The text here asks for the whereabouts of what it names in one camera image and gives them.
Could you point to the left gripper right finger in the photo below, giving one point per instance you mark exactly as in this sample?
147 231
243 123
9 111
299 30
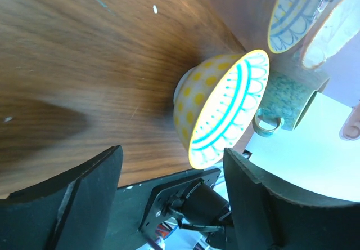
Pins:
271 213

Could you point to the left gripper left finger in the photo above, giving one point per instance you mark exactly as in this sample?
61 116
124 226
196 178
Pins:
67 211

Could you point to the yellow dotted blue bowl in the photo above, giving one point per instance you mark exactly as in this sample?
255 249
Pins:
215 101

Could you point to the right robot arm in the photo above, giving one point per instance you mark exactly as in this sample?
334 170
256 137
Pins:
195 206

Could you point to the clear plastic bin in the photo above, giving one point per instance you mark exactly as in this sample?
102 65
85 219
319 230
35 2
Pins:
299 36

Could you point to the teal ceramic mug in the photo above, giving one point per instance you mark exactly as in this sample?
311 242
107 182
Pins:
283 106

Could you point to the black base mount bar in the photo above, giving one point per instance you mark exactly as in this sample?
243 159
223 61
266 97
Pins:
136 205

